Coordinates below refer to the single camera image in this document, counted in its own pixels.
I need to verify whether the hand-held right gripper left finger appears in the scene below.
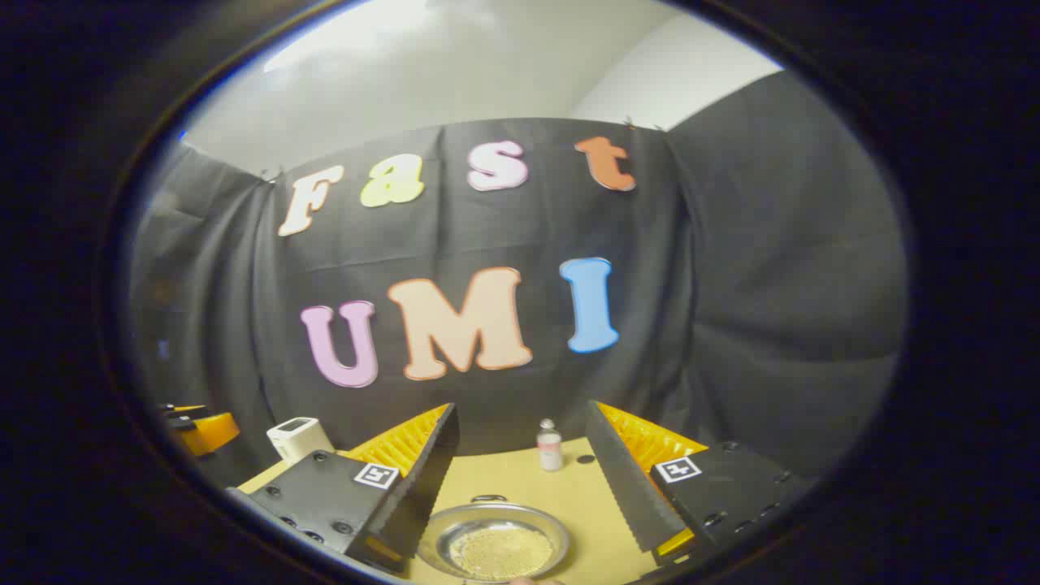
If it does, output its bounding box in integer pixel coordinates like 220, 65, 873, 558
226, 403, 461, 574

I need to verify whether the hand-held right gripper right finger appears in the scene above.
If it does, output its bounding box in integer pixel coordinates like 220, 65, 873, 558
585, 400, 817, 568

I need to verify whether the steel pot with black handles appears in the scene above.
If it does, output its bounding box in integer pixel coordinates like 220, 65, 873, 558
416, 494, 571, 584

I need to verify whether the clear bottle with pink label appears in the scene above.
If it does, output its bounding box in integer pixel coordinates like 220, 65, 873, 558
536, 418, 564, 472

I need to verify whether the white plastic box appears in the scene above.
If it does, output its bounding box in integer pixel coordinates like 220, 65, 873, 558
266, 417, 336, 465

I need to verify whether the pile of soybeans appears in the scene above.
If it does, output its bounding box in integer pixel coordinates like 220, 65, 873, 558
448, 524, 555, 580

